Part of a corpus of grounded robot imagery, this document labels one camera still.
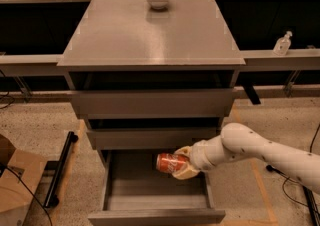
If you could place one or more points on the grey drawer cabinet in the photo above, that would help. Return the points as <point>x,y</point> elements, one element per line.
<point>186,32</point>

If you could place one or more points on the black bar stand left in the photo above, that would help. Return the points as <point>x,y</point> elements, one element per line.
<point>57,167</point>

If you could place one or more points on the brown cardboard box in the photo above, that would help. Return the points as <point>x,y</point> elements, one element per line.
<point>18,182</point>

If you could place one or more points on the grey middle drawer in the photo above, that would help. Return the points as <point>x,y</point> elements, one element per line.
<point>148,138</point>

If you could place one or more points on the black bar stand right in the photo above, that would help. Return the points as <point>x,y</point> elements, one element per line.
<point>312,206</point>

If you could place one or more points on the black bar stand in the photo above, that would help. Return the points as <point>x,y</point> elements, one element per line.
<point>312,206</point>
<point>57,167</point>

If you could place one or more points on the red coke can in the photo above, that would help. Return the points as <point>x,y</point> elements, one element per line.
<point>170,163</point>

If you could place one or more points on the white gripper wrist block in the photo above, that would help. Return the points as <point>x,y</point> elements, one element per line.
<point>199,157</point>

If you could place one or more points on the open grey bottom drawer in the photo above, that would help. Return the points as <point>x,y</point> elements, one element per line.
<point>135,193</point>

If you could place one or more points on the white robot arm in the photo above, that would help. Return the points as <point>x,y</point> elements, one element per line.
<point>237,142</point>

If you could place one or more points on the clear sanitizer pump bottle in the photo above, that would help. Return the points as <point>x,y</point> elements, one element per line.
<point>283,44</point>

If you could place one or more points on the grey metal shelf rail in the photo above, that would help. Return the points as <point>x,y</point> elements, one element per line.
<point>251,61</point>

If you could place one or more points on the grey top drawer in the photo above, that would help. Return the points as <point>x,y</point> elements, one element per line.
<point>138,104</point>

